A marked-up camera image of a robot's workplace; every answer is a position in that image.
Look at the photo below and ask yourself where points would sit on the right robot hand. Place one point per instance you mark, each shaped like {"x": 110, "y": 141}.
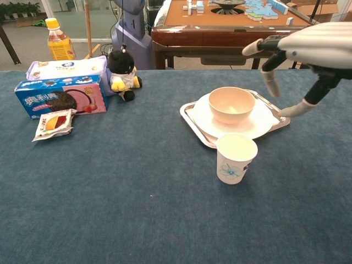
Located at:
{"x": 321, "y": 44}

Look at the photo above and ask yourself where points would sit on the wooden pole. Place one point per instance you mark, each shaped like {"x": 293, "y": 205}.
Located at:
{"x": 88, "y": 27}

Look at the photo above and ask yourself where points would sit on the blue table cloth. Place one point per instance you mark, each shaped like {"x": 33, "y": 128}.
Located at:
{"x": 137, "y": 206}

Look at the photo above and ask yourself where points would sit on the small white snack packet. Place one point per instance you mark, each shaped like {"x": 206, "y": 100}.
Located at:
{"x": 53, "y": 125}

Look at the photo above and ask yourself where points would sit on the black penguin plush toy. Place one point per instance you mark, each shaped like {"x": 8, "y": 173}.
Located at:
{"x": 121, "y": 66}

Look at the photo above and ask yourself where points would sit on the green potted plants row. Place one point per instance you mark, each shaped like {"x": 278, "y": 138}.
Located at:
{"x": 19, "y": 9}

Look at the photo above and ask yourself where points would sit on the blue Oreo cookie box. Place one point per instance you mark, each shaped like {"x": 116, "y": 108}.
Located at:
{"x": 55, "y": 96}

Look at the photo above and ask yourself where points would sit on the yellow-capped tea bottle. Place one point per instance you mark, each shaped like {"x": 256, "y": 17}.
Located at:
{"x": 59, "y": 44}

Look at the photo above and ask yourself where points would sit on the black mahjong table centre hub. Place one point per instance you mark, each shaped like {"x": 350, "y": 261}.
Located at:
{"x": 228, "y": 6}

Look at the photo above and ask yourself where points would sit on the white round plate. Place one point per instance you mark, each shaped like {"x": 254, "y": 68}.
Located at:
{"x": 203, "y": 118}

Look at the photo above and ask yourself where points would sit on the brown mahjong table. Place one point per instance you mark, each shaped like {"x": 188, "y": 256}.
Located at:
{"x": 209, "y": 35}

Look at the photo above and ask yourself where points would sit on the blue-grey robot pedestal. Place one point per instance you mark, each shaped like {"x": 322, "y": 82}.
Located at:
{"x": 132, "y": 30}

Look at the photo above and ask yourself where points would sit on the white paper cup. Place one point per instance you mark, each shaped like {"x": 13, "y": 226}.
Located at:
{"x": 233, "y": 165}

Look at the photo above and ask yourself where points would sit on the blue white mahjong tile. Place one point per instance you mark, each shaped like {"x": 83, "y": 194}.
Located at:
{"x": 290, "y": 21}

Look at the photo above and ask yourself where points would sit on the beige bowl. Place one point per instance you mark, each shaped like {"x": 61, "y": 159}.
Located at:
{"x": 231, "y": 110}

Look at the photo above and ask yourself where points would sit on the silver metal tray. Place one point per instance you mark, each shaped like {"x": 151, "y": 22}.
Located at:
{"x": 188, "y": 114}

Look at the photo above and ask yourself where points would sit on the white blue snack box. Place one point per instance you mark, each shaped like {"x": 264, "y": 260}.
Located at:
{"x": 68, "y": 67}

